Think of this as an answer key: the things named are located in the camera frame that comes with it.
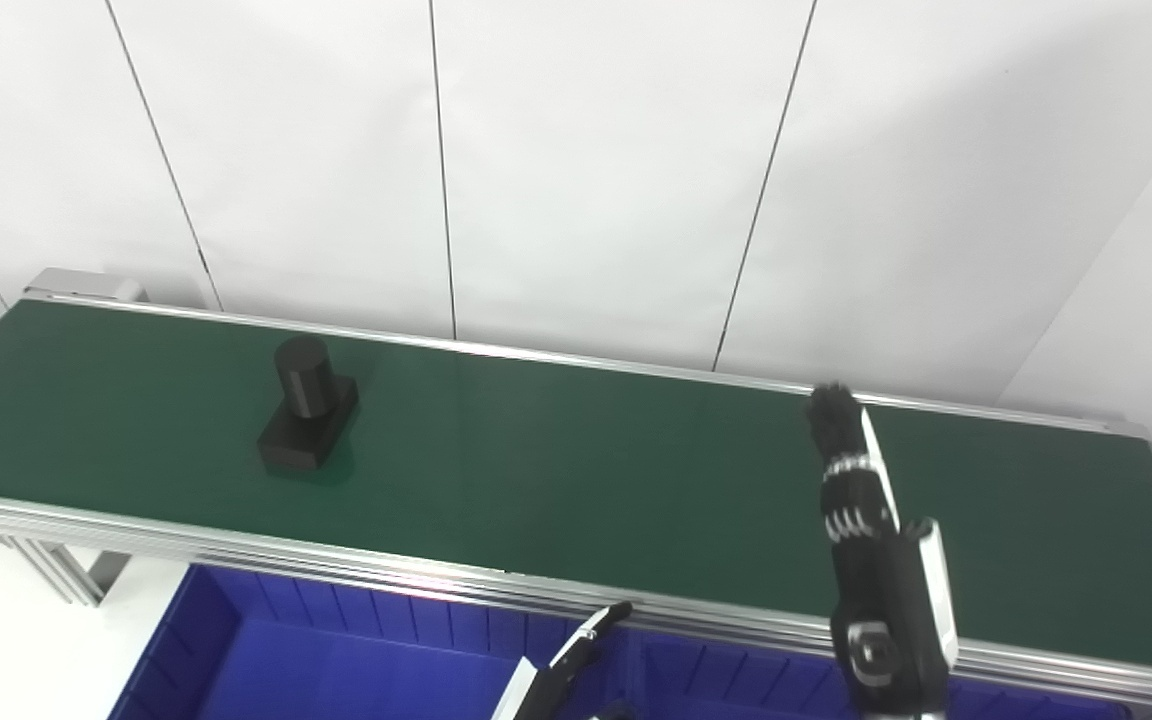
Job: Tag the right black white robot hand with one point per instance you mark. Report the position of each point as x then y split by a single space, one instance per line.
881 600

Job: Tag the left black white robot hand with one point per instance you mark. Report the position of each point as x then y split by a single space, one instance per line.
556 690

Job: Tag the black cylinder-on-block part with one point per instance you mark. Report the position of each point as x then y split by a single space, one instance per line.
306 420

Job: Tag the blue plastic bin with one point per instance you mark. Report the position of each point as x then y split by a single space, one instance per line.
336 670
756 690

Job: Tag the green conveyor belt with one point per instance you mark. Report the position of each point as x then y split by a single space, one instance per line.
556 470

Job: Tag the aluminium conveyor support leg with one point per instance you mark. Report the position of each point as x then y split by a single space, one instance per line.
66 570

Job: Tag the grey conveyor motor housing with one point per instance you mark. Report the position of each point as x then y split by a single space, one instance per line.
86 285

